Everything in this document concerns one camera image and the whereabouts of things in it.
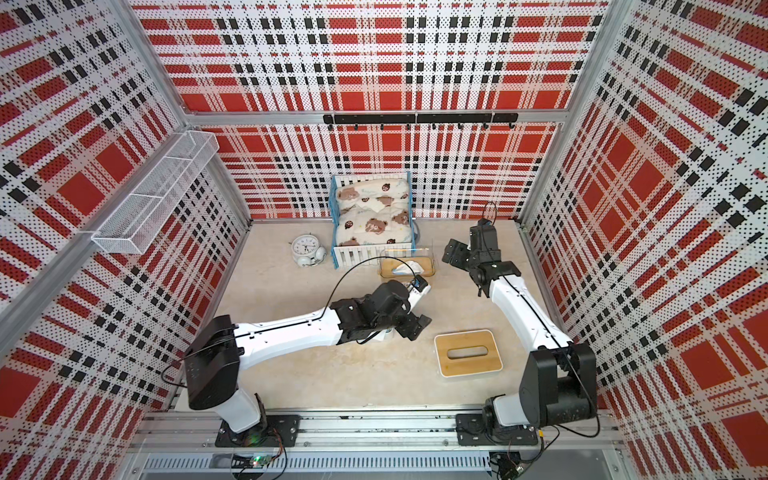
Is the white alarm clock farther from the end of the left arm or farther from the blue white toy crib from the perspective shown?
the end of the left arm

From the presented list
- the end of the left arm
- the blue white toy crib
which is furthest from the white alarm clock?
the end of the left arm

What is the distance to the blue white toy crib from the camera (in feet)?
3.42
